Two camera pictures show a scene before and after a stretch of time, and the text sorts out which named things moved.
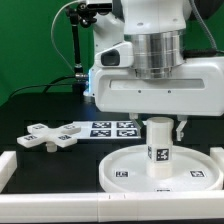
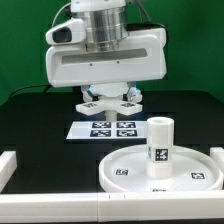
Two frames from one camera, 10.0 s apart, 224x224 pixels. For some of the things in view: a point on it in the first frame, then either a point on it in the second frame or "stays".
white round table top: (193, 170) stays
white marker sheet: (123, 129) stays
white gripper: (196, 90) → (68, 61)
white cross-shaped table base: (38, 134) → (110, 106)
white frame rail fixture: (195, 206) stays
